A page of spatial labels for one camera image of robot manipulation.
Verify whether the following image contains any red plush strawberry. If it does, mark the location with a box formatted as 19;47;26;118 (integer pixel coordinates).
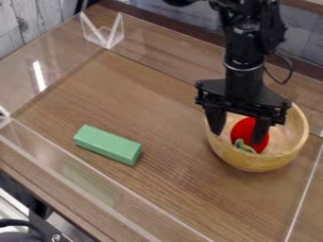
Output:
230;117;270;153

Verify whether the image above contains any clear acrylic corner bracket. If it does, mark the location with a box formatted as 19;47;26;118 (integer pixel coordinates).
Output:
80;12;126;49

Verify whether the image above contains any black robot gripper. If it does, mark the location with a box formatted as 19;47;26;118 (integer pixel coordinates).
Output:
196;79;291;145

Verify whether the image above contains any black cable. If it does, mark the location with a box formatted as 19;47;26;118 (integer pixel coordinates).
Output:
0;218;35;234

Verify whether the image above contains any wooden bowl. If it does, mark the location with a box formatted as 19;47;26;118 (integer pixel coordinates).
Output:
204;104;310;173

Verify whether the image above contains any green rectangular block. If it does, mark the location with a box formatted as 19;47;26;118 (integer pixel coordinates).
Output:
74;125;143;166

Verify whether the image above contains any black table clamp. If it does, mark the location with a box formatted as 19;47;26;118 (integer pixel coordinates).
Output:
28;211;74;242

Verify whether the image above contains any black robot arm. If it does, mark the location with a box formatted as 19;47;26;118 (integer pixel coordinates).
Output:
163;0;291;145

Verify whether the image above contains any clear acrylic tray wall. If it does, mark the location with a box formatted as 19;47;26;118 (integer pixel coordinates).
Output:
0;15;323;242

